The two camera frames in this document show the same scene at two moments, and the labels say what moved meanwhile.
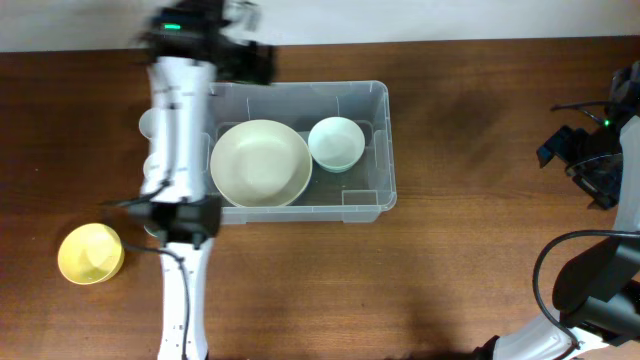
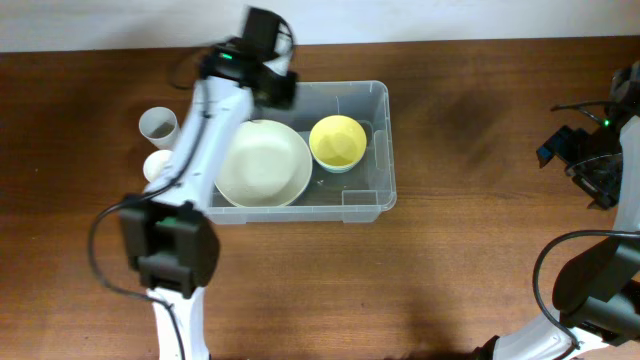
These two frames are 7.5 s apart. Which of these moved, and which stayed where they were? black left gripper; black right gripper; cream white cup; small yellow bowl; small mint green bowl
Moved: black left gripper; small yellow bowl
Stayed: small mint green bowl; black right gripper; cream white cup
